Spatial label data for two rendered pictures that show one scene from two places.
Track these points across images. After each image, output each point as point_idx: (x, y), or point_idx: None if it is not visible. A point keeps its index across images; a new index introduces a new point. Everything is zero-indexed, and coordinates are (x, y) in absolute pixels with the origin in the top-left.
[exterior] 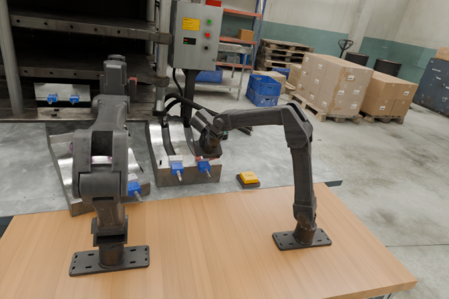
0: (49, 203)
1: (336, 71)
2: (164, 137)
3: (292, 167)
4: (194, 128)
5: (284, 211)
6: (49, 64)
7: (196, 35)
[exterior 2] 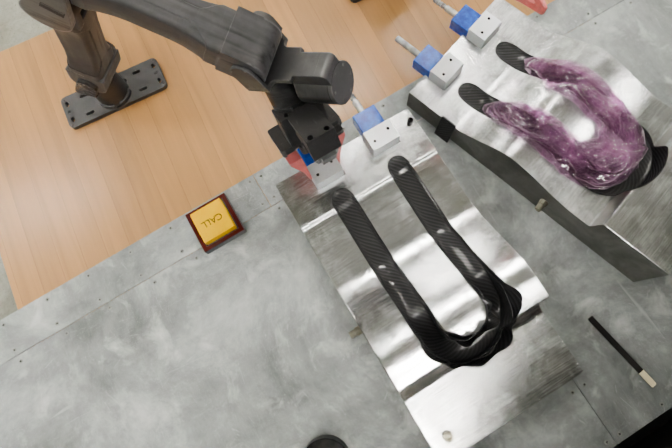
0: (548, 26)
1: None
2: (460, 245)
3: (93, 349)
4: (395, 318)
5: (137, 155)
6: None
7: None
